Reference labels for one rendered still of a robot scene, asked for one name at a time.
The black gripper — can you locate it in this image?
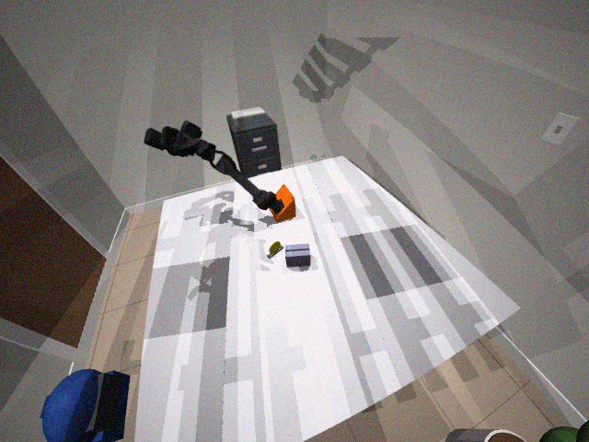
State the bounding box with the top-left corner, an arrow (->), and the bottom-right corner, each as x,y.
160,126 -> 215,162

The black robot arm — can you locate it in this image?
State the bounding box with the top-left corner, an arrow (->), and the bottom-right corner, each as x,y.
144,121 -> 284,215

